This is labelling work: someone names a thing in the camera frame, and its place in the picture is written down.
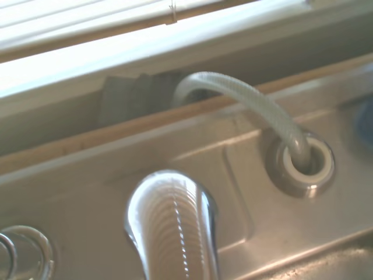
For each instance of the stainless steel double sink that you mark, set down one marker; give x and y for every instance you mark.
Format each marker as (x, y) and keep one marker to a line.
(262, 233)

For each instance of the chrome sink hole grommet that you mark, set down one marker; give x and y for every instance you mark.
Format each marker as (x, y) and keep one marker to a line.
(309, 186)

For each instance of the white window blind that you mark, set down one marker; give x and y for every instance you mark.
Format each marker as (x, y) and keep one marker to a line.
(87, 20)

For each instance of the blue dish soap bottle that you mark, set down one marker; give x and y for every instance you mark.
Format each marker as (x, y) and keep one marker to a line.
(365, 122)

